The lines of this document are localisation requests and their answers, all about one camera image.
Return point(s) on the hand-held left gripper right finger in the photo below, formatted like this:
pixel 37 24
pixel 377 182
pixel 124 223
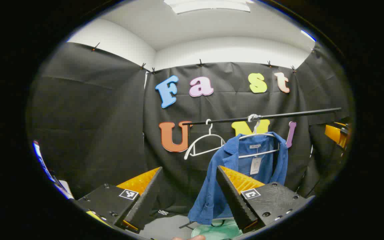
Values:
pixel 235 200

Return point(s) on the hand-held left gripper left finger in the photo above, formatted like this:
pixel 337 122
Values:
pixel 145 203

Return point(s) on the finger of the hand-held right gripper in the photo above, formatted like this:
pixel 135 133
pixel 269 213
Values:
pixel 335 135

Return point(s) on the black clothes rack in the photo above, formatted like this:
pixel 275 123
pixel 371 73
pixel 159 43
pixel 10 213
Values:
pixel 295 114

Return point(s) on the white hanger with tied hook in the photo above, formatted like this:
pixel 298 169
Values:
pixel 262 153

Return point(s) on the empty white clothes hanger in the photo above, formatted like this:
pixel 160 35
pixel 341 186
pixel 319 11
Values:
pixel 210 130

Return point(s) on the white cloth tie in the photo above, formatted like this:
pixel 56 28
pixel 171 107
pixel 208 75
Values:
pixel 162 212

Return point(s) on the white board with blue edge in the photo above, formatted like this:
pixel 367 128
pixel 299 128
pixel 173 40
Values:
pixel 66 188

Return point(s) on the black backdrop cloth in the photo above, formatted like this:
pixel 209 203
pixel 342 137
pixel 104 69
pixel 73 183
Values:
pixel 95 116

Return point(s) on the ceiling light panel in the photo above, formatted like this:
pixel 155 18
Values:
pixel 208 5

